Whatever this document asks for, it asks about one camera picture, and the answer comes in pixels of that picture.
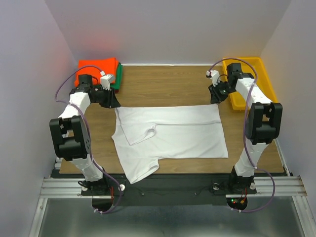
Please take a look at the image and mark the white t shirt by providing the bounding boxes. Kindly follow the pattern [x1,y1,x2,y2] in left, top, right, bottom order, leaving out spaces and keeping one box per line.
[112,105,228,184]

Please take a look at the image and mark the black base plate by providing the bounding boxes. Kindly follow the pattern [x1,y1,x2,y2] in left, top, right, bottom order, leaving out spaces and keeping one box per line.
[79,173,256,208]

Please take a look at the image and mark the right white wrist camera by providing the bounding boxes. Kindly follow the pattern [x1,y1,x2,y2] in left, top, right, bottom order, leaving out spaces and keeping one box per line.
[206,70,220,86]

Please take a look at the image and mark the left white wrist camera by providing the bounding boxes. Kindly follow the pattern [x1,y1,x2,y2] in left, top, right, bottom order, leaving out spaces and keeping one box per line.
[100,74,116,90]

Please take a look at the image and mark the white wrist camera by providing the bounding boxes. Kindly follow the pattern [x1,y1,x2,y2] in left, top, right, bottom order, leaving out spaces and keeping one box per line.
[100,74,116,90]
[206,70,220,86]

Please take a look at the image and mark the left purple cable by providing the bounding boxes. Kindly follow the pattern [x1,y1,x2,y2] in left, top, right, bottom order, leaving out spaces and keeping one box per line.
[54,65,124,215]

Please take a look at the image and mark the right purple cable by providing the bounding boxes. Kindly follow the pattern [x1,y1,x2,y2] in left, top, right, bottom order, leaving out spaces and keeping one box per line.
[208,58,276,213]

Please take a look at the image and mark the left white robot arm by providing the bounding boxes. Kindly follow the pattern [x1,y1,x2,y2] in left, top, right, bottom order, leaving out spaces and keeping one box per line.
[49,72,120,195]

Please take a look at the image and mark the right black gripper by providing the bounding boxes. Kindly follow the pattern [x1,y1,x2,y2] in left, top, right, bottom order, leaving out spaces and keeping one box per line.
[208,79,236,104]

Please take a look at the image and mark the orange folded t shirt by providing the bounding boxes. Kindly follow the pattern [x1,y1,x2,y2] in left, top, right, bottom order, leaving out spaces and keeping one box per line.
[75,58,119,86]

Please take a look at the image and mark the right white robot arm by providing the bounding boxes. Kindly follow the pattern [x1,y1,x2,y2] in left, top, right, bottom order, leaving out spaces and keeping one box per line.
[206,60,283,193]

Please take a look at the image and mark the yellow plastic tray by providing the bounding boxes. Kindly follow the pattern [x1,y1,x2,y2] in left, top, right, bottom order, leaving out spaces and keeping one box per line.
[222,57,278,111]

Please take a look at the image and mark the purple cable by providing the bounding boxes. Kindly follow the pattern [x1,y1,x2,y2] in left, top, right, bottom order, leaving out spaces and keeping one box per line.
[54,65,124,215]
[208,58,276,213]

